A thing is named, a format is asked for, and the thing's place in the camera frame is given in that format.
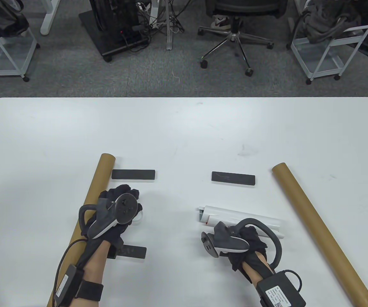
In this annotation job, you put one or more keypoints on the person's left hand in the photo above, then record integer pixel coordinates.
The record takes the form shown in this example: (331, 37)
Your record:
(120, 192)

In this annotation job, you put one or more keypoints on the person's right hand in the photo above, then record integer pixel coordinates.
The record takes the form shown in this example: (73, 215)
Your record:
(254, 240)

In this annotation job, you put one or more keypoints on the brown cardboard mailing tube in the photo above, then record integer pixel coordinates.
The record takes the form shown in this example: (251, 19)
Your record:
(100, 179)
(315, 230)

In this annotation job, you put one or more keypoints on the colourful cartoon panel poster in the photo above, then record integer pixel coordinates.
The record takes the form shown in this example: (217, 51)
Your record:
(235, 216)

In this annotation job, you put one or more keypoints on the person's left forearm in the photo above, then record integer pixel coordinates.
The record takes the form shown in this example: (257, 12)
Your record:
(94, 268)

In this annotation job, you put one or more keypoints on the person's right forearm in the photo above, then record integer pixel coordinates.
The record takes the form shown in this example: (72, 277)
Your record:
(254, 271)

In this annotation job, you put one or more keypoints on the grey and white hand controller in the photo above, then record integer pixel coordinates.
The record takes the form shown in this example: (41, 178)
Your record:
(228, 243)
(124, 208)

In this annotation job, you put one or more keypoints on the black wrist sensor box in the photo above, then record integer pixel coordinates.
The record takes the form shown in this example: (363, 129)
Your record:
(280, 291)
(67, 284)

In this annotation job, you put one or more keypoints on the black wheeled computer stand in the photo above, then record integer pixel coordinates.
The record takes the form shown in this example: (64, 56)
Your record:
(113, 32)

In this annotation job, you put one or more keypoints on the white wheeled cart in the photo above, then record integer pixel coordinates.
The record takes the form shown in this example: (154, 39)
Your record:
(11, 60)
(324, 64)

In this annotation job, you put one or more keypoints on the white power strip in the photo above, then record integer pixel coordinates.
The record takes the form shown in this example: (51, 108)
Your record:
(154, 16)

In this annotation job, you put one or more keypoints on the white desk leg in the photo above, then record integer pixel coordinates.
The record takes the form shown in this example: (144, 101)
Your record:
(48, 22)

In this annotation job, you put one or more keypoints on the black office chair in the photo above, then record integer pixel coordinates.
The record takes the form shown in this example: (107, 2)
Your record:
(235, 35)

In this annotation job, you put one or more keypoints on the black bag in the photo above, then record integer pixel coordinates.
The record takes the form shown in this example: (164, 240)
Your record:
(1, 19)

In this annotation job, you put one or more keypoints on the grey bag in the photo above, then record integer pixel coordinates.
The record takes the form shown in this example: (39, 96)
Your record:
(324, 25)

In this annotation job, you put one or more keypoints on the white upright post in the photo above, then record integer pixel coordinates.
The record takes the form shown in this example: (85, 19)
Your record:
(170, 38)

